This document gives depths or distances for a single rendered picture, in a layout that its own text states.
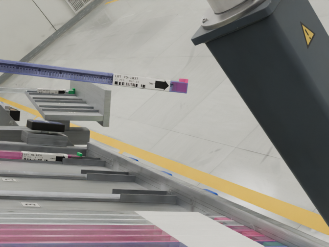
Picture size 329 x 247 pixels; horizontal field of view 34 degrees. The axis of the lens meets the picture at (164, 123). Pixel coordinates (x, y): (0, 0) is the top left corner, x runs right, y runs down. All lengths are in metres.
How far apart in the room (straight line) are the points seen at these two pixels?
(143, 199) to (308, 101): 0.61
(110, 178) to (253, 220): 0.25
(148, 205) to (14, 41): 7.84
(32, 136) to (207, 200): 0.38
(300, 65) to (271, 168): 0.91
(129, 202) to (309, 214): 1.15
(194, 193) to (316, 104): 0.60
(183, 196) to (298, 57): 0.56
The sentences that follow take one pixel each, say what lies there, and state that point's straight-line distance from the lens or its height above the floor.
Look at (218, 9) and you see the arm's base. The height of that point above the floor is 0.72.
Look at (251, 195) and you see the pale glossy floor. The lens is 1.85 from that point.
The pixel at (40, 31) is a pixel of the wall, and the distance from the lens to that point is 8.41.
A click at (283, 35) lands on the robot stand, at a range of 1.02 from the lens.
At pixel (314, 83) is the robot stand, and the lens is 1.07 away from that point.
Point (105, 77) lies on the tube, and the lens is 0.51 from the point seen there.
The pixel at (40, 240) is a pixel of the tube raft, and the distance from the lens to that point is 0.34.
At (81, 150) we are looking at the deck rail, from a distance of 0.84.
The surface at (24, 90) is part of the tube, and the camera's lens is 1.20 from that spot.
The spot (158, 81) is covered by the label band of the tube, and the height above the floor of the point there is 0.83.
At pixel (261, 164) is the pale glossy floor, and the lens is 1.97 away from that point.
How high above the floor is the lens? 0.98
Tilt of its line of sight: 20 degrees down
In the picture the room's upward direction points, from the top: 37 degrees counter-clockwise
